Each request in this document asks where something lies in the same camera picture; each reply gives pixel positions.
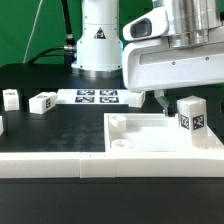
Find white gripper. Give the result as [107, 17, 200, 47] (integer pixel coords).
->
[123, 38, 224, 116]

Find white square tabletop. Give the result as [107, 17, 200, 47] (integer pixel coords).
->
[104, 113, 224, 153]

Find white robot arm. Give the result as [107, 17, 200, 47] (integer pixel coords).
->
[72, 0, 224, 108]

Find white marker board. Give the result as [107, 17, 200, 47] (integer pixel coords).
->
[56, 89, 129, 105]

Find white U-shaped fence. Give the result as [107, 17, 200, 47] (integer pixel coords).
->
[0, 146, 224, 178]

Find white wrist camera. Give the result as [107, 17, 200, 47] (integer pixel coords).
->
[123, 7, 169, 41]

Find black cable with connector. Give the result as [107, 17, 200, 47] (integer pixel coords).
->
[26, 0, 79, 66]

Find white thin cable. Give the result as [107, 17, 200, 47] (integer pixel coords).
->
[22, 0, 44, 65]

